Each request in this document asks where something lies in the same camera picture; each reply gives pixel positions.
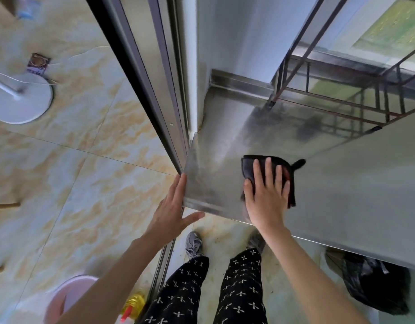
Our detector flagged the yellow plastic item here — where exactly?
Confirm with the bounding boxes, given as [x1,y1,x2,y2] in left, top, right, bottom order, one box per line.
[120,292,147,323]

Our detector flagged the white round stand base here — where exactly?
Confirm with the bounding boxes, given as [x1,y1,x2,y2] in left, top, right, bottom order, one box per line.
[0,72,55,125]

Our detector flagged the black shoe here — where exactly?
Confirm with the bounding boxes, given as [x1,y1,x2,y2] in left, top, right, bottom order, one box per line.
[185,231,204,260]
[246,231,266,256]

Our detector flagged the person's right forearm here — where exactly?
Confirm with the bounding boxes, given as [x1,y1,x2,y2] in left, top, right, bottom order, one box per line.
[261,226,371,324]

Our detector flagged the dark blue towel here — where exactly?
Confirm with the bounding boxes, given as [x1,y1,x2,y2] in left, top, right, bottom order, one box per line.
[240,154,306,209]

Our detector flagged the pink plastic basin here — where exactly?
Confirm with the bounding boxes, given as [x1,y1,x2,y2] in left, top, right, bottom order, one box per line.
[43,275,101,324]

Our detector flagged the frosted glass window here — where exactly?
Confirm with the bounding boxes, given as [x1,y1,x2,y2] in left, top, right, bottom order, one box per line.
[352,0,415,60]

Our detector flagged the metal floor rail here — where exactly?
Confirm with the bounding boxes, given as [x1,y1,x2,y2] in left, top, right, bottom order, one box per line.
[136,207,186,324]

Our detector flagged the person's right hand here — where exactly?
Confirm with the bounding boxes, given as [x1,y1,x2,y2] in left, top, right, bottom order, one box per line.
[243,157,292,234]

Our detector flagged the person's left hand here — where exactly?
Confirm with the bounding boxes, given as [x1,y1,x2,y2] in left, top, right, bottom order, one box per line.
[142,172,206,249]

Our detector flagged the steel door rail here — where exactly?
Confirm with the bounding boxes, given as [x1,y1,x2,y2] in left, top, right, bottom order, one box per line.
[84,0,198,176]

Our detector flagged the small brown packet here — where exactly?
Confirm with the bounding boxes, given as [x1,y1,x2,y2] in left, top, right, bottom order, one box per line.
[26,53,51,77]

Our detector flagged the person's left forearm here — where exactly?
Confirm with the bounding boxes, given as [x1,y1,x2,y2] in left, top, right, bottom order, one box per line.
[55,235,161,324]

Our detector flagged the black trash bin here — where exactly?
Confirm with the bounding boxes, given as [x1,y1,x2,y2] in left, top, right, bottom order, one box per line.
[325,247,412,316]

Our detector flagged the dark metal wire rack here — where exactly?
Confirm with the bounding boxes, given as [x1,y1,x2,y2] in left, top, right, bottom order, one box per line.
[265,0,415,135]

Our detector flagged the black patterned trousers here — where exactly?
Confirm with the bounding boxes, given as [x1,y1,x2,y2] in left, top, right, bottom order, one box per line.
[139,247,269,324]

